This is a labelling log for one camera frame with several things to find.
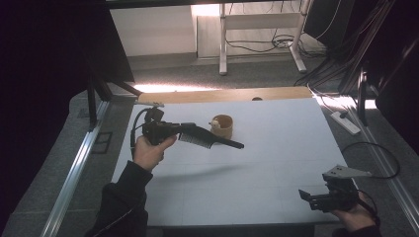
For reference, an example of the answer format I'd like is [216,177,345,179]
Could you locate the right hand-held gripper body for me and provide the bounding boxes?
[309,165,373,212]

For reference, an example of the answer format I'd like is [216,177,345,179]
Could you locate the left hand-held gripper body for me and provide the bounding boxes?
[133,101,182,146]

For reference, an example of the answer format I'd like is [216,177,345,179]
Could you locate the black comb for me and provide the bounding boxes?
[177,125,246,150]

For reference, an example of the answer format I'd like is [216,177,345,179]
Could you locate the wooden cup with duck figure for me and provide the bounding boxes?
[209,114,234,141]

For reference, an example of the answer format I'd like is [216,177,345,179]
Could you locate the person's right hand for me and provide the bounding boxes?
[330,193,377,233]

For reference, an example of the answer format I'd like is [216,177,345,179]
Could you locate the person's left hand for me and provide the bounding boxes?
[131,133,178,173]

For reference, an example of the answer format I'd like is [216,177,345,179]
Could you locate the white table mat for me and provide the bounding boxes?
[112,97,349,228]

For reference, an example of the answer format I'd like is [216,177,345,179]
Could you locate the black metal stand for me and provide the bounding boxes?
[86,65,143,130]
[357,67,371,126]

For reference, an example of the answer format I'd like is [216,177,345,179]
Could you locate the white power strip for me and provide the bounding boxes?
[329,111,362,136]

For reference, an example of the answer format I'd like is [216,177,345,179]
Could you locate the white panel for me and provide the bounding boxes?
[110,5,199,57]

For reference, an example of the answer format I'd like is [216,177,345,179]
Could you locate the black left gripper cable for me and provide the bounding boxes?
[129,108,150,160]

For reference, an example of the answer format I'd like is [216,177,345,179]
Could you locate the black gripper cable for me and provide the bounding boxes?
[129,108,150,160]
[340,141,401,181]

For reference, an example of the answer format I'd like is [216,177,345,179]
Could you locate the aluminium rail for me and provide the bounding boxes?
[41,100,112,237]
[348,105,419,233]

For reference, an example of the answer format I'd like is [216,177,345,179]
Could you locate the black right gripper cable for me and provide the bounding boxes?
[340,141,401,181]

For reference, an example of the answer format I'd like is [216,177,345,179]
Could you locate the white desk frame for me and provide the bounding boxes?
[218,0,314,76]

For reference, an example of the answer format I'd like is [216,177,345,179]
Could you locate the black floor cables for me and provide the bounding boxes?
[224,32,328,61]

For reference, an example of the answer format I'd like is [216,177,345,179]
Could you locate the black cable bundle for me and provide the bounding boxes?
[293,0,396,89]

